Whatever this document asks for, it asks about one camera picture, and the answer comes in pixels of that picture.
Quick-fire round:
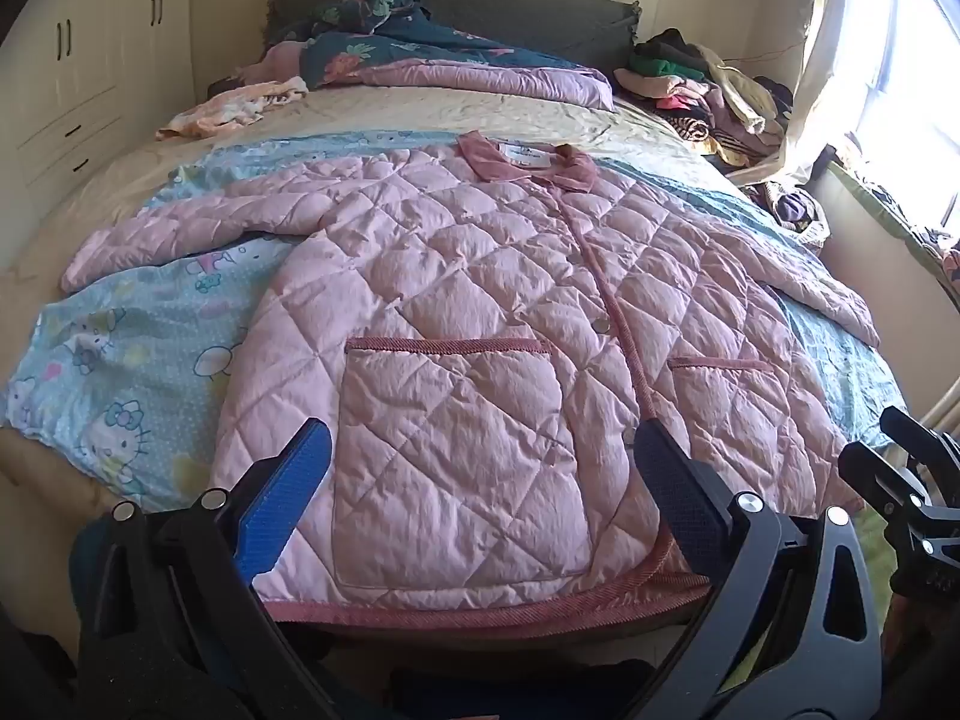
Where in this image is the dark patterned clothes heap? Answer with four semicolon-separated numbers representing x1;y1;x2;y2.
742;178;830;250

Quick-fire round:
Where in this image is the dark teal floral quilt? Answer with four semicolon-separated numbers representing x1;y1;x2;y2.
266;0;601;89

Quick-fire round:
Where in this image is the green windowsill cover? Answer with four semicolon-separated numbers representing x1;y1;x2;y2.
814;157;960;278

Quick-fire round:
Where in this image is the pink quilted jacket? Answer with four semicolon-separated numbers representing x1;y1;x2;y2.
60;130;880;612

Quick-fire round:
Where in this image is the bed with beige sheet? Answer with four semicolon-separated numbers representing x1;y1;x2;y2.
0;0;931;653

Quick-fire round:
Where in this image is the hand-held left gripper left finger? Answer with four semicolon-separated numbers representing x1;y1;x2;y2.
71;417;353;720

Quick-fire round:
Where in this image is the peach patterned cloth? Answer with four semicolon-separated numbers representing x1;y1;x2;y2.
155;77;310;142

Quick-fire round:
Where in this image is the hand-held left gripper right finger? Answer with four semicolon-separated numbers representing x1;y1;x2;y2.
634;417;882;720

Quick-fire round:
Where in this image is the green fuzzy cloth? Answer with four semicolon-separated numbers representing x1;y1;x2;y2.
851;499;901;623

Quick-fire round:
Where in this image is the blue cartoon print blanket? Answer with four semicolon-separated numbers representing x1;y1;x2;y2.
0;131;908;515

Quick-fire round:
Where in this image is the cream curtain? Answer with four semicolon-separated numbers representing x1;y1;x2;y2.
720;0;901;188

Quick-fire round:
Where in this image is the pile of mixed clothes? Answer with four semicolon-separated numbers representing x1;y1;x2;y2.
613;28;797;170

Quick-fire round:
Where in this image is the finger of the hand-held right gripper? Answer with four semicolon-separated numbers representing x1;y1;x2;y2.
838;441;960;575
881;406;960;496

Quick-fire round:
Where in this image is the cream wardrobe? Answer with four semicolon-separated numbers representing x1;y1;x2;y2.
0;0;197;196

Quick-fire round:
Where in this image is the window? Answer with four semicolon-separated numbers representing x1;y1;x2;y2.
847;0;960;233

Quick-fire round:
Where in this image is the pink pillow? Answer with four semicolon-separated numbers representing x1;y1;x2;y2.
225;40;310;87

